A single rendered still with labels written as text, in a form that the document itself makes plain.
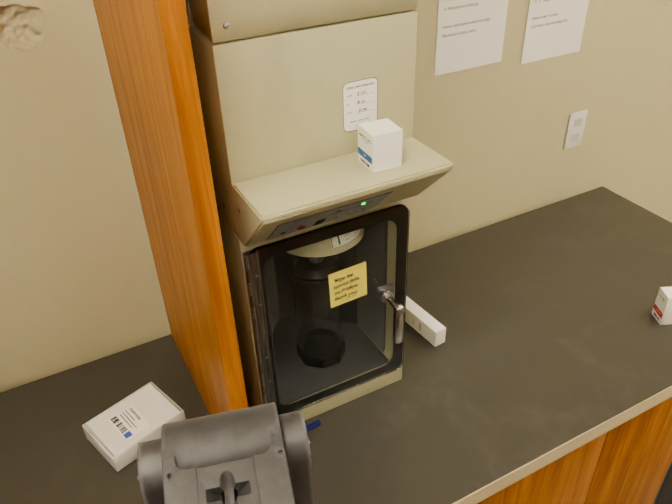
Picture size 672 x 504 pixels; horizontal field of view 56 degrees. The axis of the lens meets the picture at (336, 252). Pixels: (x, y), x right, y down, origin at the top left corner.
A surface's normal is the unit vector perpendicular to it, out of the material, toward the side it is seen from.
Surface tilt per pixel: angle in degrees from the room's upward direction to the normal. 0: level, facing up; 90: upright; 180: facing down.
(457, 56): 90
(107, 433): 0
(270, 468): 13
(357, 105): 90
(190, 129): 90
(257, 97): 90
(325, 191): 0
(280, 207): 0
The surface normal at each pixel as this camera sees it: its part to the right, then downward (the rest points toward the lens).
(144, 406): -0.03, -0.82
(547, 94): 0.47, 0.49
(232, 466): 0.03, -0.68
